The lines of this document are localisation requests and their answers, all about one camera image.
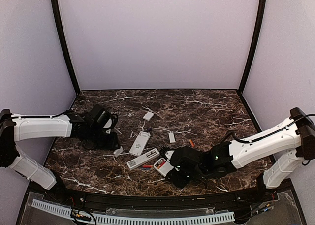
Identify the black corner post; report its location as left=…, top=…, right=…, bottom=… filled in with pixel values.
left=238, top=0, right=266, bottom=96
left=50, top=0, right=81, bottom=95

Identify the long white battery cover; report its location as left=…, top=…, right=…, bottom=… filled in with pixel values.
left=168, top=132, right=176, bottom=143

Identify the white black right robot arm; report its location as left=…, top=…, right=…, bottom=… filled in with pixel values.
left=161, top=107, right=315, bottom=202

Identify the white remote face down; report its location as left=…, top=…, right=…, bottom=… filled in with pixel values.
left=153, top=158, right=174, bottom=177

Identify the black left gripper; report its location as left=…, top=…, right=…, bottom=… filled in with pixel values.
left=87, top=126, right=121, bottom=151

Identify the white slotted cable duct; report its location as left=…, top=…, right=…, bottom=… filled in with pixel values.
left=31, top=199, right=235, bottom=225

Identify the black front rail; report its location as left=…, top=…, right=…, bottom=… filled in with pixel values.
left=56, top=188, right=257, bottom=210

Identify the small white buttoned remote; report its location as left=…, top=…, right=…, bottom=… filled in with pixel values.
left=126, top=148, right=160, bottom=170

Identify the white TCL remote control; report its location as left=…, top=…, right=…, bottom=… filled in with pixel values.
left=129, top=131, right=151, bottom=156

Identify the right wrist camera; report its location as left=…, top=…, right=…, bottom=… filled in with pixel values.
left=160, top=147, right=175, bottom=162

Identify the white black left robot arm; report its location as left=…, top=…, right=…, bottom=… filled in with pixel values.
left=0, top=104, right=123, bottom=203

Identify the curved white battery cover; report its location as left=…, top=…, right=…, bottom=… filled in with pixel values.
left=113, top=147, right=124, bottom=157

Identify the black left corner post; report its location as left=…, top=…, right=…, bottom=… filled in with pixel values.
left=50, top=0, right=81, bottom=95

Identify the red black battery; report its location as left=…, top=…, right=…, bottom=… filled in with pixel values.
left=155, top=159, right=165, bottom=169

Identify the black right corner post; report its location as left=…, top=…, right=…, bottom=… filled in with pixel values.
left=238, top=0, right=266, bottom=96

